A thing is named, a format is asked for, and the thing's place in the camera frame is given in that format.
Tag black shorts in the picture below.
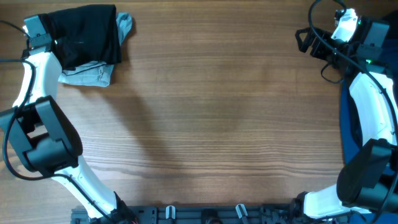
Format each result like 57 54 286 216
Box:
39 4 121 70

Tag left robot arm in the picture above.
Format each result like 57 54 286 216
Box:
1 15 139 223

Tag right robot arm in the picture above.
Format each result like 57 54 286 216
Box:
297 9 397 220

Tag blue garment pile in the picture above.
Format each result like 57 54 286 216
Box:
338 37 398 224

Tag folded light blue garment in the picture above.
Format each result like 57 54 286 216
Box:
58 12 133 87

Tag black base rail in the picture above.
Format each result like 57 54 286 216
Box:
70 204 349 224

